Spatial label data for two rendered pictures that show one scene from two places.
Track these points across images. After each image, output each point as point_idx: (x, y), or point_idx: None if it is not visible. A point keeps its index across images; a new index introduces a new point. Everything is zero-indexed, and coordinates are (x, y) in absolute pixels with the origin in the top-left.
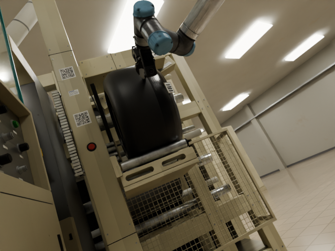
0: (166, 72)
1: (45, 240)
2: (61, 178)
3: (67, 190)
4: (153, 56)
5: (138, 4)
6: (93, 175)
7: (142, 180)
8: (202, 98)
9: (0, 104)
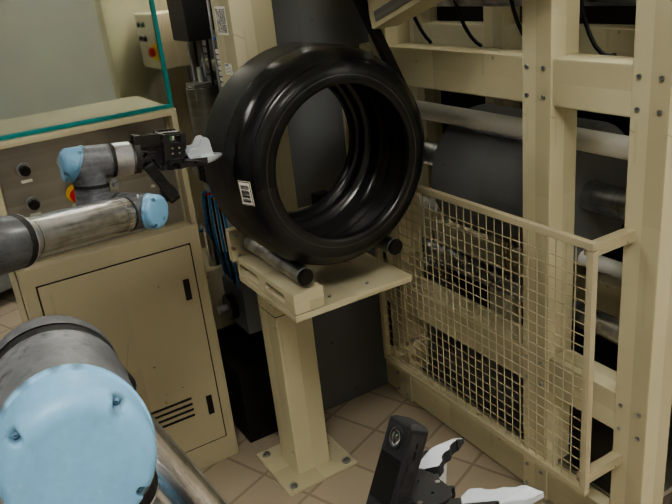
0: None
1: (145, 294)
2: None
3: (304, 172)
4: (170, 166)
5: (59, 162)
6: None
7: (250, 283)
8: (659, 72)
9: (115, 132)
